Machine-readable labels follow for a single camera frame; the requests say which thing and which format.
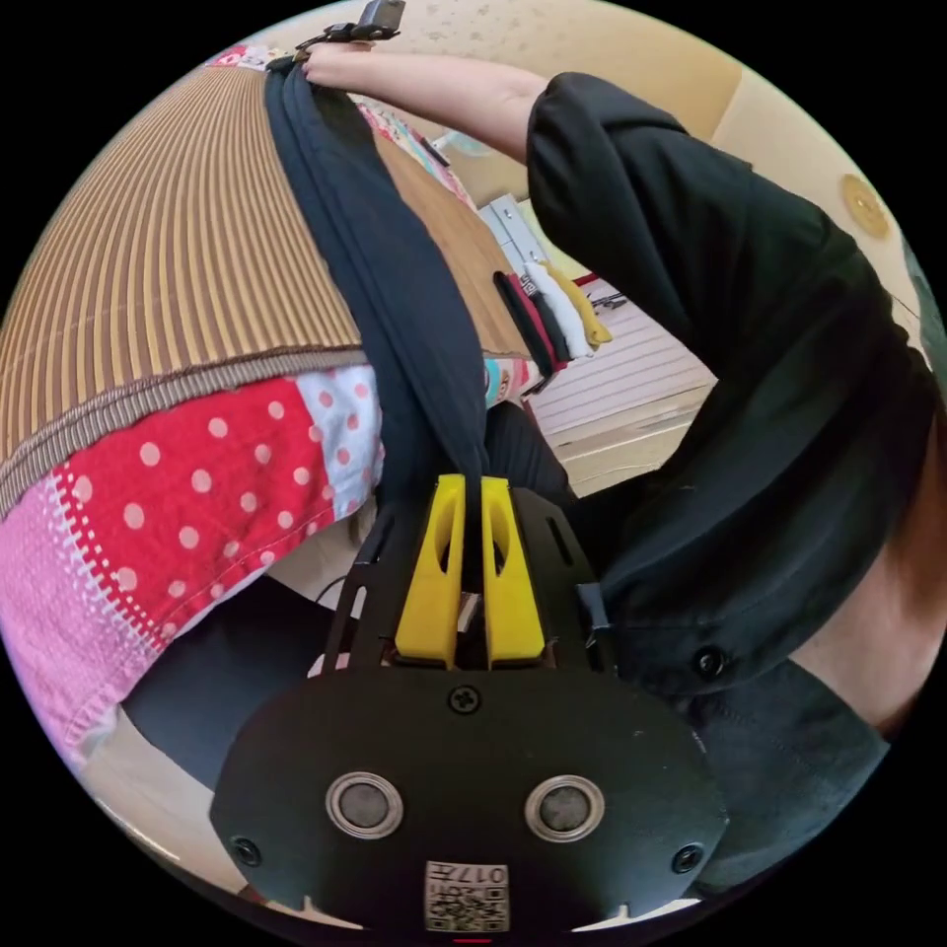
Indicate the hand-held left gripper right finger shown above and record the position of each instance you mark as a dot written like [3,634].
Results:
[510,599]

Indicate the person's right forearm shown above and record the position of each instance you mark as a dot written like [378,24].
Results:
[451,96]

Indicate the black pants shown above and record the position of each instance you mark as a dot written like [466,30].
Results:
[385,274]

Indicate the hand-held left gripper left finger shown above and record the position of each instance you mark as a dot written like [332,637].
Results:
[425,592]

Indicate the person's body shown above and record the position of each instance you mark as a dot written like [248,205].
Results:
[740,370]

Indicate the pile of clothes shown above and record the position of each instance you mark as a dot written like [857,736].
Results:
[562,311]

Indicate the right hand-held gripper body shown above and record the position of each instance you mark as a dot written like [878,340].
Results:
[362,24]

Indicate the person's right hand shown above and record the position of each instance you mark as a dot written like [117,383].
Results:
[333,68]

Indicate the bed with woven mat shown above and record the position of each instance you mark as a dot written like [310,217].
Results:
[185,259]

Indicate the white cabinet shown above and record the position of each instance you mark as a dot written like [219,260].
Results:
[510,229]

